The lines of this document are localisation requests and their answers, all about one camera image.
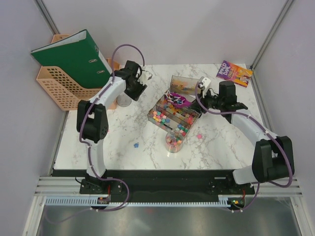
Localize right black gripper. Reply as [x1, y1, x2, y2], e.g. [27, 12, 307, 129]
[189, 88, 224, 114]

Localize magenta plastic scoop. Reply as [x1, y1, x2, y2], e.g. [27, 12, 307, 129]
[164, 91, 193, 108]

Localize clear bin translucent star candies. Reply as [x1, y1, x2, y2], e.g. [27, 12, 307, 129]
[156, 99, 200, 125]

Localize clear bin lollipops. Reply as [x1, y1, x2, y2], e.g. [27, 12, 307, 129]
[164, 90, 187, 106]

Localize clear bin opaque star candies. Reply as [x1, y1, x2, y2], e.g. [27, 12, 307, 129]
[147, 108, 191, 137]

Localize clear bin popsicle candies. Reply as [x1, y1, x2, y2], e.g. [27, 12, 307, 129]
[170, 75, 199, 95]

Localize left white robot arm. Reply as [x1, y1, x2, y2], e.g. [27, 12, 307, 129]
[76, 60, 152, 193]

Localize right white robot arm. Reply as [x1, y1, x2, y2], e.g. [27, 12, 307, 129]
[194, 77, 295, 194]

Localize clear jar lid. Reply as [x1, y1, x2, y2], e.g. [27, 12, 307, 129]
[117, 95, 132, 107]

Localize Roald Dahl paperback book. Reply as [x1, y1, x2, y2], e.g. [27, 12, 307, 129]
[216, 60, 253, 88]

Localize green lever arch binder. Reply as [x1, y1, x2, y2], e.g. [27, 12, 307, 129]
[31, 29, 112, 89]

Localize peach plastic file rack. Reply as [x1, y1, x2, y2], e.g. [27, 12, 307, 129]
[36, 34, 111, 111]

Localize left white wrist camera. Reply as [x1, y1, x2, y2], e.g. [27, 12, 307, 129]
[138, 70, 152, 85]

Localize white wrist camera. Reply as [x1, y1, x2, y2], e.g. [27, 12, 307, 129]
[198, 77, 212, 97]
[138, 70, 152, 85]

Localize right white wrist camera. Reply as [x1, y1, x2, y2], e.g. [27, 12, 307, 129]
[198, 77, 212, 97]

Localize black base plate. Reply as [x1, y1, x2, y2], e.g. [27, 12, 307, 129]
[80, 170, 255, 202]

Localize white slotted cable duct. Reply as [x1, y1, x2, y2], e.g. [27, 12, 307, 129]
[45, 195, 230, 207]

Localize aluminium rail frame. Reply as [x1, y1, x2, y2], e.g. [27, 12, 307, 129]
[23, 171, 302, 236]

